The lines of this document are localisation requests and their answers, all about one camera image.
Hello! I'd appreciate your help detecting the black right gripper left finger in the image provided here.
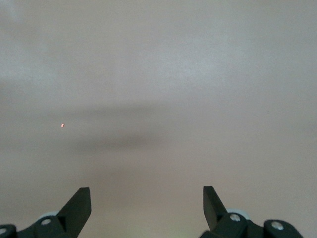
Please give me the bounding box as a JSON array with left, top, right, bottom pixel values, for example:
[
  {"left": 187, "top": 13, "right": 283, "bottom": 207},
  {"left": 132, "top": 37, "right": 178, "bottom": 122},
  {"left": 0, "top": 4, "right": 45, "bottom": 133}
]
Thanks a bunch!
[{"left": 0, "top": 187, "right": 91, "bottom": 238}]

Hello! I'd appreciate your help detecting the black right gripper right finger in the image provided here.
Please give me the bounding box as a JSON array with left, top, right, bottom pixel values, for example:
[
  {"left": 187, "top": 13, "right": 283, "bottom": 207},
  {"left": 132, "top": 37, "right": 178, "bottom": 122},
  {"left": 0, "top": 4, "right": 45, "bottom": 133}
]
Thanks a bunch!
[{"left": 199, "top": 185, "right": 304, "bottom": 238}]

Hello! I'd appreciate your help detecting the brown table mat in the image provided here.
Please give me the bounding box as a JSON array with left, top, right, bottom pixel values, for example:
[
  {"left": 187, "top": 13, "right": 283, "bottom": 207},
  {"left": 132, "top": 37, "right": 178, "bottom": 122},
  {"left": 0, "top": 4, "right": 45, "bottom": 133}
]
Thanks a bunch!
[{"left": 0, "top": 0, "right": 317, "bottom": 238}]

